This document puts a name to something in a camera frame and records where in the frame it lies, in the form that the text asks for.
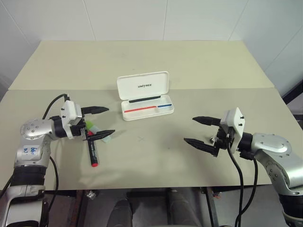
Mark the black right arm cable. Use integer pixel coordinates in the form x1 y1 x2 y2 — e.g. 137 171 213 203
239 152 259 217
226 133 244 227

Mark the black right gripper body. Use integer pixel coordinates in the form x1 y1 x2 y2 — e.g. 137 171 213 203
211 125 234 157

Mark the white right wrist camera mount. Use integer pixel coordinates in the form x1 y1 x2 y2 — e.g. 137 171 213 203
220 106 247 152

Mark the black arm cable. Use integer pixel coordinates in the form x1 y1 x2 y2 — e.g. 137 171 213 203
239 152 259 217
226 133 244 227
37 94 71 227

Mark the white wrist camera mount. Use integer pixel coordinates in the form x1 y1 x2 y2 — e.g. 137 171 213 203
220 106 247 152
60 100 84 139

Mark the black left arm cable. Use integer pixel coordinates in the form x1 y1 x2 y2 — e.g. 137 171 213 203
37 94 71 227

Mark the black marker with red cap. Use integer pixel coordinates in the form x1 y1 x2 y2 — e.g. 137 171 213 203
85 131 100 168

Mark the dark rounded shape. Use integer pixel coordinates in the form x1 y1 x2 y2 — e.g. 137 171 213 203
113 198 134 227

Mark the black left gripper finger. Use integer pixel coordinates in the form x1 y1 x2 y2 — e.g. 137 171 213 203
81 106 110 117
82 129 116 143

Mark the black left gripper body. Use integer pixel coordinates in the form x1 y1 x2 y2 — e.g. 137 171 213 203
70 117 87 143

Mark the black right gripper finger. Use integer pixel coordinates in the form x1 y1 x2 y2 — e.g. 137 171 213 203
192 115 223 126
184 137 215 156

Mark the black table frame bar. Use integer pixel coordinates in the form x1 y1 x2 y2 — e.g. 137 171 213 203
205 186 221 227

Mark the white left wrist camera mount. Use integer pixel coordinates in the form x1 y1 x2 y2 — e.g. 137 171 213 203
60 100 84 139

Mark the white open pencil case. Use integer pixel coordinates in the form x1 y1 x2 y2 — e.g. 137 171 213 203
116 70 176 122

